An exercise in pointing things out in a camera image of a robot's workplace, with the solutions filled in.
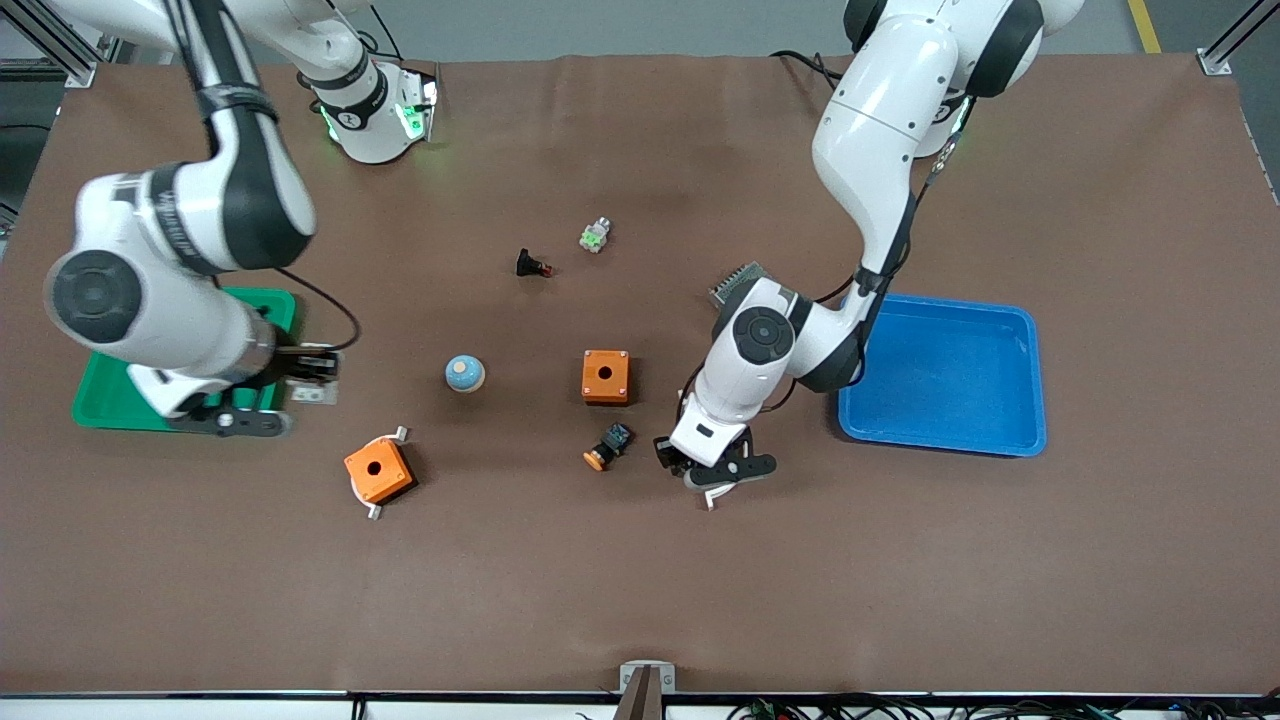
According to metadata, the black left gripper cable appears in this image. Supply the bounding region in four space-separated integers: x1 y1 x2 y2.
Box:
820 95 976 301

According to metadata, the brown table mat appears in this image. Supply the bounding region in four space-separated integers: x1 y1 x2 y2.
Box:
0 55 1280 696

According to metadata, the green plastic tray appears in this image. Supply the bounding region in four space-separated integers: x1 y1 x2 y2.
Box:
70 287 298 433

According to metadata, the metal mesh power supply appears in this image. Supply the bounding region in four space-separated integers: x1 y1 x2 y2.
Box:
709 261 771 309

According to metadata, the black left arm base cable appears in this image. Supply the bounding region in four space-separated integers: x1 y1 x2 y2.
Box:
768 48 846 86

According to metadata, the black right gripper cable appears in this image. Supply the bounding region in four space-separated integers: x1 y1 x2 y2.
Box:
275 265 361 353

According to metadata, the orange box with bracket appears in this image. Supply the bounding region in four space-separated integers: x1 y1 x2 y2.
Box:
350 425 411 521

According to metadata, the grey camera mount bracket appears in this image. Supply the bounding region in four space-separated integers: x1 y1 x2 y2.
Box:
618 661 677 720

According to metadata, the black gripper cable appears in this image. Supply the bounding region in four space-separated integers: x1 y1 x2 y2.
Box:
820 95 976 301
275 265 361 353

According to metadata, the blue plastic tray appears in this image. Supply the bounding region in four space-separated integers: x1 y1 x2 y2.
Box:
838 293 1048 458

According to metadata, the orange button box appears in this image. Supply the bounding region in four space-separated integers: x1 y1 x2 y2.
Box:
582 349 632 406
344 438 416 504

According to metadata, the aluminium frame post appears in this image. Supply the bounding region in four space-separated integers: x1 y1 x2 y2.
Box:
1198 0 1280 76
25 0 123 89

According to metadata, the black right arm base cable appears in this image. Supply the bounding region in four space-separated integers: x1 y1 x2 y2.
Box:
355 25 406 63

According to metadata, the black arm base cable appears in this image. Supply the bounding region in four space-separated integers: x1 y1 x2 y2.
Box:
768 48 846 86
355 25 406 63

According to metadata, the orange black push button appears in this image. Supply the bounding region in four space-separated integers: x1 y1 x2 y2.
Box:
583 422 634 472

